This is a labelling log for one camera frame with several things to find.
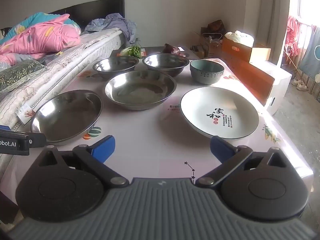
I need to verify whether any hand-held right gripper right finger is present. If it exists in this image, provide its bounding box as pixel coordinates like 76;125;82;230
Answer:
195;135;288;188

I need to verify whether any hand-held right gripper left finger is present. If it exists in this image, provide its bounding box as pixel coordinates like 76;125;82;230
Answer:
37;135;129;188

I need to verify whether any large stainless steel bowl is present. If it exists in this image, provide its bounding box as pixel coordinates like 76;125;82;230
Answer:
30;90;104;145
104;70;177;111

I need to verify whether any white ceramic plate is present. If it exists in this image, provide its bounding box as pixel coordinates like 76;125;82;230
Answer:
180;87;260;140

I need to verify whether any green ceramic bowl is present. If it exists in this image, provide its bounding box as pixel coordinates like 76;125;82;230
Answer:
189;59;225;85

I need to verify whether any small stainless steel bowl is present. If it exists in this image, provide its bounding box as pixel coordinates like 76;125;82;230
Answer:
142;53;190;77
92;57;139;80

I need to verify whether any mattress label tag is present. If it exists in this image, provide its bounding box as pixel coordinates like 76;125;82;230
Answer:
15;104;34;125

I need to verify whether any green patterned pillow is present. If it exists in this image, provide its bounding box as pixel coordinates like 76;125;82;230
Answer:
0;59;48;93

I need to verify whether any large white cardboard box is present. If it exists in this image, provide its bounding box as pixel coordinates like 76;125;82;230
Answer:
224;57;293;115

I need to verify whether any white mattress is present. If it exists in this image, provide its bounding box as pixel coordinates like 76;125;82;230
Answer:
0;27;125;160

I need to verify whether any pink quilt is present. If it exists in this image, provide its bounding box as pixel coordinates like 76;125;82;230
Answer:
0;12;82;65

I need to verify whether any orange cardboard box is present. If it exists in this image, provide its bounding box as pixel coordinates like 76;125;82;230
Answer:
221;37;272;64

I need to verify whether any brown cardboard box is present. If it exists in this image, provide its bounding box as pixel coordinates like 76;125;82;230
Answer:
192;31;223;58

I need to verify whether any green leafy herb bunch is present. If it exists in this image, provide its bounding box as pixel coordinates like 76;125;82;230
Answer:
128;45;142;57

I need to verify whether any dark red vegetable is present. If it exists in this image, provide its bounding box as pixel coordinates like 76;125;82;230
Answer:
162;44;180;55

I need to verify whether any metal drying rack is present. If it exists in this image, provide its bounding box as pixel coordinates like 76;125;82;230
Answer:
295;22;320;95

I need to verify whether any white plastic bag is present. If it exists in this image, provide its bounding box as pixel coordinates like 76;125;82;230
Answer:
224;30;254;47

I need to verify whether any thin wooden stick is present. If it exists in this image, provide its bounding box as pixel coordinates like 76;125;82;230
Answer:
284;50;304;77

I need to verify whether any dark red bag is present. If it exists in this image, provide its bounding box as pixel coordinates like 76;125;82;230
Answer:
207;20;227;34

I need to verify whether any blue-grey clothes pile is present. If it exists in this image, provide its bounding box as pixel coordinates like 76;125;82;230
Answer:
84;14;137;44

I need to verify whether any blue hanging towel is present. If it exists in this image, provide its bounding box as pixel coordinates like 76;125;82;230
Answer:
299;26;320;79

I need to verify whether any pink hanging garment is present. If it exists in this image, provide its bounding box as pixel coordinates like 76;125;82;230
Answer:
286;15;300;57

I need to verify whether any black bed headboard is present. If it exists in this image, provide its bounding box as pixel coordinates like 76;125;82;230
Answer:
47;0;125;28

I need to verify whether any window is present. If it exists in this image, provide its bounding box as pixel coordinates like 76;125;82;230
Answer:
290;0;320;25

